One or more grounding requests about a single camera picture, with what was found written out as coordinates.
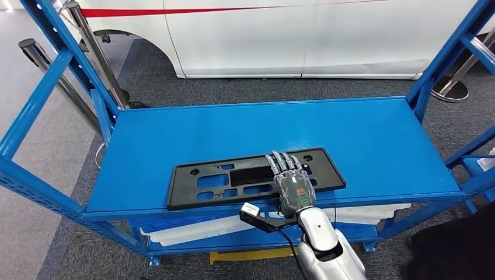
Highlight white plastic tray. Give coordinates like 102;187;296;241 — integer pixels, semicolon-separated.
270;203;412;226
140;213;273;248

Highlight blue metal shelf rack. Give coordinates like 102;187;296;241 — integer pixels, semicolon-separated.
460;154;495;215
0;0;495;268

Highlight black plastic plate frame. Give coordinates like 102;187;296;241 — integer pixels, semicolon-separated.
167;147;347;212

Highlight white car body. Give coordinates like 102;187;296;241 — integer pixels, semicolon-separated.
75;0;495;81

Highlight black camera bracket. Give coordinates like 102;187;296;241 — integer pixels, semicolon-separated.
239;210;299;234

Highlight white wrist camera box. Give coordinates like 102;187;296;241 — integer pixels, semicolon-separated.
240;202;260;218

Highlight yellow floor tape square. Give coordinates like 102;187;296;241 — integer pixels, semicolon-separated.
208;247;299;266

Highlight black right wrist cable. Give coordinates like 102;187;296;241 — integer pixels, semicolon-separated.
273;227;308;280

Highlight robot grey right hand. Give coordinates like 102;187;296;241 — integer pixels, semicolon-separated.
265;150;318;220

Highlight chrome stanchion post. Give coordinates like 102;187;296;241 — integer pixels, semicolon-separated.
431;29;495;103
64;0;149;110
18;37;117;170

